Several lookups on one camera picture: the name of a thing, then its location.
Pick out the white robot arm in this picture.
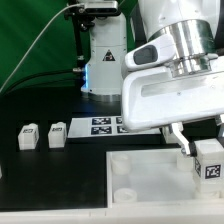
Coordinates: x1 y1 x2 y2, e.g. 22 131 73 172
81 0 224 156

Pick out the white marker sheet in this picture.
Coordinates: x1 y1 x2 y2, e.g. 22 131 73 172
68 116 160 138

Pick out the grey camera on mount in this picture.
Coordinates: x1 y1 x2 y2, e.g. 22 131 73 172
83 0 118 15

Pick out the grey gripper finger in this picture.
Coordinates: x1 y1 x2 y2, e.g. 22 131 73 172
215 114 224 138

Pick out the white square tabletop tray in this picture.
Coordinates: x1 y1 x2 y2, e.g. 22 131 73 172
106 148 224 208

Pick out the white camera cable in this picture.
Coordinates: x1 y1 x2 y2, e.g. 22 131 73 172
0 3 83 94

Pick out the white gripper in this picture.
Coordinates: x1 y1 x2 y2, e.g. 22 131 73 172
122 34 224 157

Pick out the black camera stand pole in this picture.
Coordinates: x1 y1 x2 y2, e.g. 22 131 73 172
64 0 94 68

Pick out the black cable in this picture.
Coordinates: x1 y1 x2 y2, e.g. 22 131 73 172
0 68 84 96

